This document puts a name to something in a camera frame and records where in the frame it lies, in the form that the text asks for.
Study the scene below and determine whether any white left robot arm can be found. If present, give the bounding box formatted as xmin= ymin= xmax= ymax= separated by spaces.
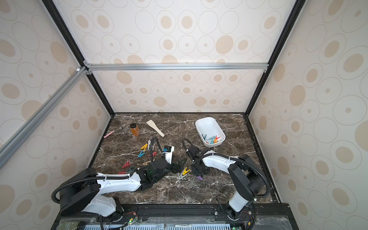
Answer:
xmin=51 ymin=158 xmax=186 ymax=217

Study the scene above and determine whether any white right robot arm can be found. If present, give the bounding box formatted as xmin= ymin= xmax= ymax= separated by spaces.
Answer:
xmin=186 ymin=145 xmax=271 ymax=220

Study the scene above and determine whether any white plastic storage box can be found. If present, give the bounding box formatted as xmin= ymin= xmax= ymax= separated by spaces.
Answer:
xmin=195 ymin=117 xmax=226 ymax=148

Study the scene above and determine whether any yellow clothespin near centre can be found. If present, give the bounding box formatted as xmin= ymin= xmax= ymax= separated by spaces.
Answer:
xmin=181 ymin=167 xmax=191 ymax=176

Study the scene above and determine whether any yellow clothespin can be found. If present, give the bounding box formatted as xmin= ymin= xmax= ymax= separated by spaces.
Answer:
xmin=140 ymin=143 xmax=148 ymax=151
xmin=181 ymin=167 xmax=191 ymax=176

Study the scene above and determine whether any blue clothespin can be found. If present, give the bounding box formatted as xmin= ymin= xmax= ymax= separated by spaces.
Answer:
xmin=138 ymin=151 xmax=145 ymax=158

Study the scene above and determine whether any amber jar black lid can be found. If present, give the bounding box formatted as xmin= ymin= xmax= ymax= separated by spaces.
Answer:
xmin=129 ymin=123 xmax=140 ymax=137

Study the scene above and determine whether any wooden spatula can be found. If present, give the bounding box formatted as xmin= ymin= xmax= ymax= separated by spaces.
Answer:
xmin=146 ymin=120 xmax=165 ymax=137

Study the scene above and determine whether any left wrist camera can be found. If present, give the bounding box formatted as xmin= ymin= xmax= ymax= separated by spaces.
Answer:
xmin=163 ymin=145 xmax=174 ymax=164

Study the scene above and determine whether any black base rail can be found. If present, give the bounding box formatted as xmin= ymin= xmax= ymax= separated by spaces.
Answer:
xmin=52 ymin=204 xmax=298 ymax=230

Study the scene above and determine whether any left diagonal aluminium rail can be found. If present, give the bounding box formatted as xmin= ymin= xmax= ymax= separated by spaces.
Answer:
xmin=1 ymin=66 xmax=87 ymax=168

